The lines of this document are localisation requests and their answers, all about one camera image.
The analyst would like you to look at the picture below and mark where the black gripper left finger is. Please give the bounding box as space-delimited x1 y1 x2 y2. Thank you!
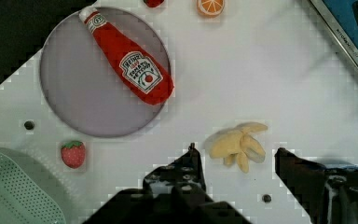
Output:
83 144 249 224

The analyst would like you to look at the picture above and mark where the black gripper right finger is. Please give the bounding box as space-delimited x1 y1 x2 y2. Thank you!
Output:
274 147 358 224

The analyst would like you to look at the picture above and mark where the yellow plush peeled banana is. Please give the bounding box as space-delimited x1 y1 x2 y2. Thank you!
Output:
205 122 268 174

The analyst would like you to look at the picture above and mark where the red plush strawberry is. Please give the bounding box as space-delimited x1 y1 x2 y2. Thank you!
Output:
61 141 86 169

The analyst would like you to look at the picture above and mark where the red plush ketchup bottle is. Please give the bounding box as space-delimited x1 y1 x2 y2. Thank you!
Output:
79 7 174 105

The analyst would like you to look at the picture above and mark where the lavender round plate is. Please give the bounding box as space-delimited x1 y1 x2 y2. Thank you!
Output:
39 6 172 138

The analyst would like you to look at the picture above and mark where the green perforated colander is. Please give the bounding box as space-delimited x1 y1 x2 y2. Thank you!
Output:
0 148 68 224

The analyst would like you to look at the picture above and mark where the silver toaster oven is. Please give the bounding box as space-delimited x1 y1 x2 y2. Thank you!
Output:
308 0 358 71

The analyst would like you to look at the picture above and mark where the orange slice toy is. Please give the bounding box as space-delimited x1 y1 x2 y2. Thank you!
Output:
196 0 226 18

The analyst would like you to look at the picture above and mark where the small red strawberry toy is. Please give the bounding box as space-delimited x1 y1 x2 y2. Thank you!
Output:
143 0 165 7

